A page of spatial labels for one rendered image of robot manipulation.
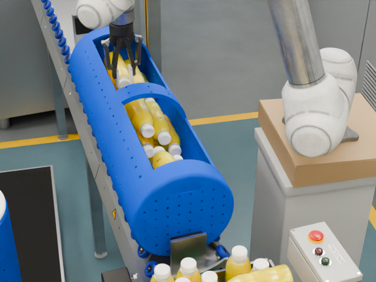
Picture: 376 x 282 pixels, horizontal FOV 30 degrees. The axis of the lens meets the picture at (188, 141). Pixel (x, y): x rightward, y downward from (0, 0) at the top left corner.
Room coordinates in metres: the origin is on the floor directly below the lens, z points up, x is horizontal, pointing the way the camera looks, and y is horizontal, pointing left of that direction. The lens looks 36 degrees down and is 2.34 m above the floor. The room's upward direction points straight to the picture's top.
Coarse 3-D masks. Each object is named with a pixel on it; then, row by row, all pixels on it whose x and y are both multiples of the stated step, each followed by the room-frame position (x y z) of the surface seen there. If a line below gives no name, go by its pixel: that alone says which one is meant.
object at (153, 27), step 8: (144, 0) 2.87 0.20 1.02; (152, 0) 2.84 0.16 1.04; (160, 0) 2.85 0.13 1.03; (144, 8) 2.88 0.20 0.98; (152, 8) 2.84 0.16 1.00; (160, 8) 2.85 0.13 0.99; (152, 16) 2.84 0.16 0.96; (160, 16) 2.85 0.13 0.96; (152, 24) 2.84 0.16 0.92; (160, 24) 2.85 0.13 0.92; (152, 32) 2.84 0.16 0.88; (160, 32) 2.85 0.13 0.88; (152, 40) 2.84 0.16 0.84; (160, 40) 2.85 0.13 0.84; (152, 48) 2.84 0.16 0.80; (160, 48) 2.85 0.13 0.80; (152, 56) 2.84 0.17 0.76; (160, 56) 2.85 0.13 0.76; (160, 64) 2.85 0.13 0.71; (160, 72) 2.85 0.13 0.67
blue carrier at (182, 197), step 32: (96, 32) 2.16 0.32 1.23; (96, 64) 1.98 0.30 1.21; (96, 96) 1.84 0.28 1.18; (128, 96) 1.75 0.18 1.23; (160, 96) 1.78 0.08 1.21; (96, 128) 1.74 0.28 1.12; (128, 128) 1.61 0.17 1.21; (192, 128) 1.75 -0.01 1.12; (128, 160) 1.50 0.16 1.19; (192, 160) 1.45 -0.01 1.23; (128, 192) 1.41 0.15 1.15; (160, 192) 1.35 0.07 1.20; (192, 192) 1.38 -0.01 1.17; (224, 192) 1.41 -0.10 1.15; (160, 224) 1.35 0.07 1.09; (192, 224) 1.38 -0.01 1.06; (224, 224) 1.41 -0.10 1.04
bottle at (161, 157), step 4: (156, 152) 1.58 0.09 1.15; (160, 152) 1.57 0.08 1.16; (164, 152) 1.56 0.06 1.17; (156, 156) 1.55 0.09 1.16; (160, 156) 1.55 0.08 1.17; (164, 156) 1.54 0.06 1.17; (168, 156) 1.55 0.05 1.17; (172, 156) 1.56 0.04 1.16; (152, 160) 1.56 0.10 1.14; (156, 160) 1.54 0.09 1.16; (160, 160) 1.53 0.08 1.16; (164, 160) 1.53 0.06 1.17; (168, 160) 1.53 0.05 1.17; (172, 160) 1.53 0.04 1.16; (152, 164) 1.55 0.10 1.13; (156, 164) 1.52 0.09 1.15; (160, 164) 1.51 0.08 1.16
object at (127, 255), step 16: (32, 0) 3.24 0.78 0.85; (64, 0) 3.08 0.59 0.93; (64, 16) 2.90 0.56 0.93; (48, 32) 2.83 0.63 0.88; (64, 32) 2.75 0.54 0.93; (48, 48) 2.77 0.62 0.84; (64, 80) 2.43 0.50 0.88; (80, 112) 2.16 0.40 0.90; (80, 128) 2.11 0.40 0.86; (96, 160) 1.88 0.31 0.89; (96, 176) 1.84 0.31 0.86; (112, 208) 1.65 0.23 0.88; (112, 224) 1.61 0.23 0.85; (128, 256) 1.45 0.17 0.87; (160, 256) 1.40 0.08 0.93; (208, 256) 1.40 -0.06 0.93
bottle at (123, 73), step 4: (112, 52) 2.13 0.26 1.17; (120, 56) 2.12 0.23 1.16; (104, 60) 2.12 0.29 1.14; (120, 60) 2.08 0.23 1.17; (120, 64) 2.05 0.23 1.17; (124, 64) 2.07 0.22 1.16; (120, 68) 2.02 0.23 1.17; (124, 68) 2.03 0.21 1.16; (108, 72) 2.06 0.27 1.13; (120, 72) 2.01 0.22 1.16; (124, 72) 2.01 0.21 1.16; (128, 72) 2.02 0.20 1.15; (120, 76) 2.00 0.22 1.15; (124, 76) 2.00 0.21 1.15; (128, 76) 2.01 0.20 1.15; (112, 80) 2.01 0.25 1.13
